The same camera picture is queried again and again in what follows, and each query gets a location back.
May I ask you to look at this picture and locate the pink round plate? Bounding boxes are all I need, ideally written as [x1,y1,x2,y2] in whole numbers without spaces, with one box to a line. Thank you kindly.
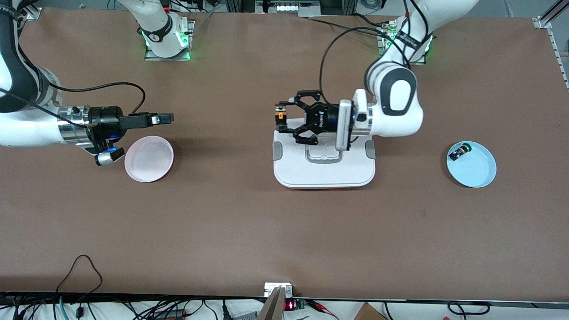
[124,136,175,183]

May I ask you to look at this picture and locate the white lidded box, grey latches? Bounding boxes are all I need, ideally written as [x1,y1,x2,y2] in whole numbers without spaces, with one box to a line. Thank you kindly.
[272,129,377,190]

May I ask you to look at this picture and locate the light blue round plate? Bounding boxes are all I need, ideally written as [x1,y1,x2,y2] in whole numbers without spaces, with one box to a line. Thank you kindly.
[446,141,497,188]

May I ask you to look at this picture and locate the white mounting block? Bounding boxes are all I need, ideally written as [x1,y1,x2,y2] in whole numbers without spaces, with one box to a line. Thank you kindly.
[264,282,293,297]

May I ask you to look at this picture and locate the red clip leads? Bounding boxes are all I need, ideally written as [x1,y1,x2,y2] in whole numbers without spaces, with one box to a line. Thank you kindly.
[307,300,339,320]

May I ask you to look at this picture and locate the grey metal bar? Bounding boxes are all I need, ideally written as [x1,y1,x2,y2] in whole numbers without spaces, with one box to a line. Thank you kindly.
[256,287,286,320]

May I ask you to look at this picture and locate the brown cardboard piece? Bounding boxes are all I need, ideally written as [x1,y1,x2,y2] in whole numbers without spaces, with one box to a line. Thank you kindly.
[353,302,388,320]

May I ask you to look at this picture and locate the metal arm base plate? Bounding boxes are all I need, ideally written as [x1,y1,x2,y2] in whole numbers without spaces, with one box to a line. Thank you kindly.
[144,20,196,62]
[377,24,434,66]

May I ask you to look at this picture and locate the black cable to arm base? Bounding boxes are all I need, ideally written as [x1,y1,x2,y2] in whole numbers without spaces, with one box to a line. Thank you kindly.
[306,13,389,38]

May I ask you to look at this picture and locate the green and blue push-button switch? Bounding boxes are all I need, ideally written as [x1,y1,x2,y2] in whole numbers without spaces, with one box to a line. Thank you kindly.
[448,143,472,161]

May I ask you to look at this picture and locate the thin black looped cable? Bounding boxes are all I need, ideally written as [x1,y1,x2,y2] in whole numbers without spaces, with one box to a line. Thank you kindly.
[56,255,104,296]

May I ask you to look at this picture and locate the black coiled cable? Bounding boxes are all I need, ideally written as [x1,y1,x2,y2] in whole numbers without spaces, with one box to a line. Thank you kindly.
[447,301,491,315]

